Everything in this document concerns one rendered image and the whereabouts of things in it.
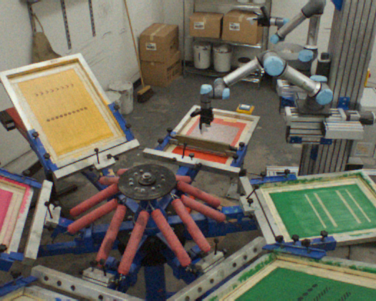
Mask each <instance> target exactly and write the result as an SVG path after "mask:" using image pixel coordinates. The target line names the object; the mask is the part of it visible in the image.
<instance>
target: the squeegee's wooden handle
mask: <svg viewBox="0 0 376 301"><path fill-rule="evenodd" d="M175 139H176V140H178V144H179V143H184V142H187V143H188V145H193V146H196V147H200V148H207V149H211V150H214V151H220V152H224V153H225V154H226V150H228V151H229V150H230V143H224V142H220V141H216V140H210V139H206V138H196V137H192V136H189V135H182V134H178V133H177V134H176V136H175Z"/></svg>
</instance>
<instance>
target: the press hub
mask: <svg viewBox="0 0 376 301"><path fill-rule="evenodd" d="M175 183H176V178H175V174H174V173H173V172H172V171H171V170H170V169H169V168H167V167H166V166H162V165H159V164H154V163H145V164H141V165H137V166H133V167H132V168H129V169H127V170H126V171H125V172H124V173H122V175H121V177H120V178H119V181H118V188H119V190H120V191H121V193H122V194H123V195H124V196H126V197H128V198H129V199H133V200H136V201H140V203H138V205H139V207H138V209H137V211H136V212H135V213H133V212H131V210H129V208H126V209H127V211H126V212H125V218H124V219H123V221H122V222H126V221H132V226H133V228H134V227H135V224H136V221H137V220H138V217H139V214H140V212H141V211H145V210H146V207H147V205H148V202H147V201H150V204H151V205H152V207H153V208H154V209H155V210H156V209H160V210H161V212H162V214H163V216H164V217H165V219H166V220H167V222H168V217H169V216H178V214H177V212H176V211H175V209H174V208H173V207H172V205H171V204H168V207H167V208H166V209H162V208H161V206H160V205H159V201H158V200H157V199H159V198H162V197H164V196H166V195H167V194H168V193H169V192H171V191H172V190H173V188H174V187H175ZM146 212H148V213H149V218H148V221H147V225H146V227H145V230H144V232H143V234H147V235H148V237H147V239H146V240H145V242H144V244H143V245H142V246H141V248H140V249H139V251H140V252H147V254H146V256H145V258H144V259H143V261H142V262H141V267H144V274H145V287H146V297H145V301H166V300H167V299H168V294H167V293H166V286H165V264H166V263H168V260H167V259H166V258H165V257H164V256H163V255H162V254H161V253H160V252H159V250H164V249H167V247H166V246H165V245H164V243H162V242H161V240H159V238H157V237H156V234H157V233H159V232H161V230H159V228H158V226H157V224H156V223H155V221H154V220H153V218H152V216H151V213H152V212H153V209H152V208H151V207H150V205H149V206H148V208H147V211H146ZM170 228H171V229H172V230H173V232H174V234H175V235H176V236H177V238H178V240H179V242H180V243H181V245H182V246H183V248H184V246H185V243H186V236H182V235H183V233H184V231H185V225H184V224H174V225H170ZM132 231H133V229H128V230H123V231H118V233H117V239H118V240H119V242H120V243H121V244H122V245H118V246H117V248H118V251H119V253H120V254H121V256H122V255H123V254H124V253H125V250H126V248H127V243H128V242H129V239H130V236H131V234H132Z"/></svg>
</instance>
